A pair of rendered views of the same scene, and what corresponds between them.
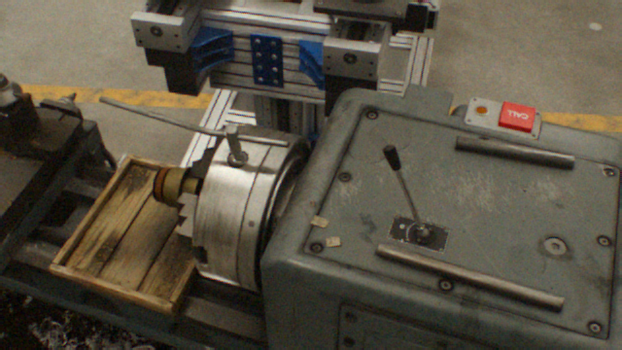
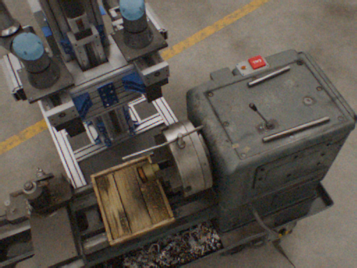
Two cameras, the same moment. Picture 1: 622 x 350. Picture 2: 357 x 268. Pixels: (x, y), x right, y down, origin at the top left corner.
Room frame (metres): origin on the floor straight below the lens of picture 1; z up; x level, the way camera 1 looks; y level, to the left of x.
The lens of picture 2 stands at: (0.19, 0.58, 2.59)
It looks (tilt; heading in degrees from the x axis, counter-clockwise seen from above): 58 degrees down; 323
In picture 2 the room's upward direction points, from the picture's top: 6 degrees counter-clockwise
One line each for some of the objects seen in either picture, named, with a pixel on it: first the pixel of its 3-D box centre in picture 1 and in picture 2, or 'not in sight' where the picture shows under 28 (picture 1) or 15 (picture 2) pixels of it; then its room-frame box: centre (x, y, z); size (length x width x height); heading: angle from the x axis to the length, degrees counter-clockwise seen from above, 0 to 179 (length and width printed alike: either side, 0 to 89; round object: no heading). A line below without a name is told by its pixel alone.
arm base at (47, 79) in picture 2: not in sight; (40, 69); (1.60, 0.31, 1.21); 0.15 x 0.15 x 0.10
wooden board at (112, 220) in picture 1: (150, 228); (131, 197); (0.94, 0.35, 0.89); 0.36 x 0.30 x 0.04; 159
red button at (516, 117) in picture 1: (516, 118); (256, 63); (0.89, -0.40, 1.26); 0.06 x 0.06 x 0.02; 69
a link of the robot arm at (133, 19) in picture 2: not in sight; (133, 11); (1.48, -0.18, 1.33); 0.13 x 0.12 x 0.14; 144
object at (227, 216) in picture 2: not in sight; (250, 184); (0.72, -0.28, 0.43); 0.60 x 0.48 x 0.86; 69
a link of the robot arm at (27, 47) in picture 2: not in sight; (30, 51); (1.60, 0.31, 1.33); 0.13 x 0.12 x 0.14; 7
